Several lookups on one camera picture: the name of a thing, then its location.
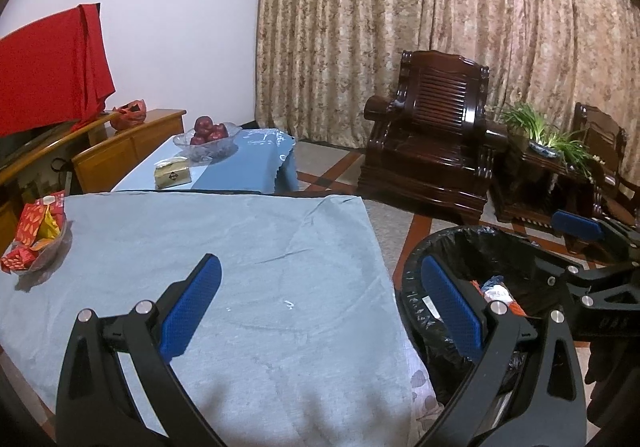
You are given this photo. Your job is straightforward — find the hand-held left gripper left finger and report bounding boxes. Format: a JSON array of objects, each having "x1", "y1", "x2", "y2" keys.
[{"x1": 55, "y1": 253, "x2": 224, "y2": 447}]

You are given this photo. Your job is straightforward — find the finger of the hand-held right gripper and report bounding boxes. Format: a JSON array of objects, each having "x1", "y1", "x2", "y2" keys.
[
  {"x1": 521, "y1": 248, "x2": 590, "y2": 294},
  {"x1": 551, "y1": 209, "x2": 640, "y2": 264}
]

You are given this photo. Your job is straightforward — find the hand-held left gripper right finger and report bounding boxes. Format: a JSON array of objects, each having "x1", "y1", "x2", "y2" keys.
[{"x1": 415, "y1": 254, "x2": 588, "y2": 447}]

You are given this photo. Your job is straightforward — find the white carton box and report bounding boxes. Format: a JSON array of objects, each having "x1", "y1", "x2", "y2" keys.
[{"x1": 480, "y1": 277, "x2": 517, "y2": 306}]

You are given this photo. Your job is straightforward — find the bin with black liner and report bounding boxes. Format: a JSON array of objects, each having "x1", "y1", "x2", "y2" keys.
[{"x1": 397, "y1": 225, "x2": 597, "y2": 409}]

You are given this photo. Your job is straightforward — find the dark wooden side table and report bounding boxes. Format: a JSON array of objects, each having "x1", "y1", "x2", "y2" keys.
[{"x1": 489, "y1": 127, "x2": 602, "y2": 239}]

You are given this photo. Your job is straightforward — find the dark wooden armchair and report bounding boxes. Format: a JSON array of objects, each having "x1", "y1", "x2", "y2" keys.
[
  {"x1": 570, "y1": 102, "x2": 640, "y2": 259},
  {"x1": 357, "y1": 50, "x2": 509, "y2": 227}
]

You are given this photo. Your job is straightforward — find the floral white tablecloth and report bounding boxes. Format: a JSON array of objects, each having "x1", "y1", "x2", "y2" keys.
[{"x1": 409, "y1": 367, "x2": 447, "y2": 447}]

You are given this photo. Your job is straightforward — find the green potted plant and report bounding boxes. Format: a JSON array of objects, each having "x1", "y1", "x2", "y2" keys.
[{"x1": 494, "y1": 102, "x2": 607, "y2": 178}]

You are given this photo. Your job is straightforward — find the gold tissue box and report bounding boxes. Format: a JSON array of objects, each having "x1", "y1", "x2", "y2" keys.
[{"x1": 153, "y1": 157, "x2": 194, "y2": 190}]

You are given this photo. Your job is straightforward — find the blue coffee table cloth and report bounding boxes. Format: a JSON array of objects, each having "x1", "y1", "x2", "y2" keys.
[{"x1": 111, "y1": 128, "x2": 301, "y2": 196}]

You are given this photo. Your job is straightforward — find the glass fruit bowl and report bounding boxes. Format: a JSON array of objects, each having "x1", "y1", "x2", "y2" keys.
[{"x1": 172, "y1": 123, "x2": 244, "y2": 164}]

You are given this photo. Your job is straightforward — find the glass bowl of red snack packets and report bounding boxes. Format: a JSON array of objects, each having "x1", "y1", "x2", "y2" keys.
[{"x1": 0, "y1": 190, "x2": 74, "y2": 277}]

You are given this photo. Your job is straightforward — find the wooden tv cabinet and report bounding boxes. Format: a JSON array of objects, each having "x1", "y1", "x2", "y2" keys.
[{"x1": 0, "y1": 108, "x2": 187, "y2": 255}]

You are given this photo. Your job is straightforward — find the red apples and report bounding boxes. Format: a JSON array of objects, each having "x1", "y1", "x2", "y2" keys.
[{"x1": 189, "y1": 115, "x2": 230, "y2": 146}]

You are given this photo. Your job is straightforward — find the red bag on cabinet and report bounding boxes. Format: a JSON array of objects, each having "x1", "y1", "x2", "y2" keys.
[{"x1": 110, "y1": 99, "x2": 148, "y2": 130}]

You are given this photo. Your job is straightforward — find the black television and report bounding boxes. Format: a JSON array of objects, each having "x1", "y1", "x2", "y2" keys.
[{"x1": 0, "y1": 124, "x2": 103, "y2": 170}]

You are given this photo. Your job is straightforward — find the patterned beige curtain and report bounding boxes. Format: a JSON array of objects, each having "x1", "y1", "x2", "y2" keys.
[{"x1": 252, "y1": 0, "x2": 640, "y2": 180}]

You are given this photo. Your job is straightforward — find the red cloth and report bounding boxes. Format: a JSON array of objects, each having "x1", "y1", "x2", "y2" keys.
[{"x1": 0, "y1": 3, "x2": 117, "y2": 138}]

